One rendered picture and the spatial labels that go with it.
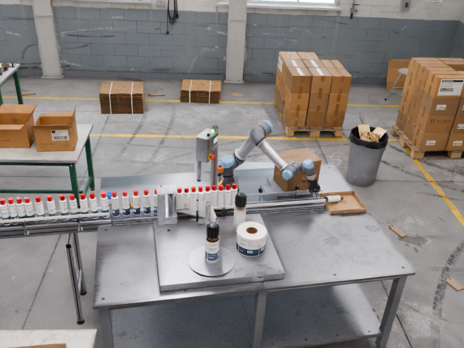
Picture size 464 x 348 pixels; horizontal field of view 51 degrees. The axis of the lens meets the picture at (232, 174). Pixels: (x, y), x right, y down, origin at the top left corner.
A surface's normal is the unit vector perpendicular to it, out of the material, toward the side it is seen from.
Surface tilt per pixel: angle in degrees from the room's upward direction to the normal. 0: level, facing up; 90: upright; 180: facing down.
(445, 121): 87
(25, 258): 0
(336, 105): 91
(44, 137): 91
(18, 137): 90
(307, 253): 0
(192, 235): 0
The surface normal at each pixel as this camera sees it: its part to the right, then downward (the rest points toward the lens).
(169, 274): 0.05, -0.86
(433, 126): 0.08, 0.51
